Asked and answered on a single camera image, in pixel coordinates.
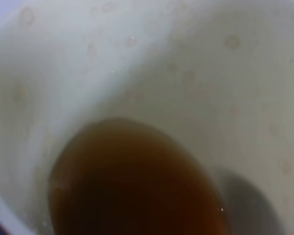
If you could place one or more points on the pale green plastic cup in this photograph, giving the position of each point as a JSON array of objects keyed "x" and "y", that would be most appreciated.
[{"x": 216, "y": 75}]

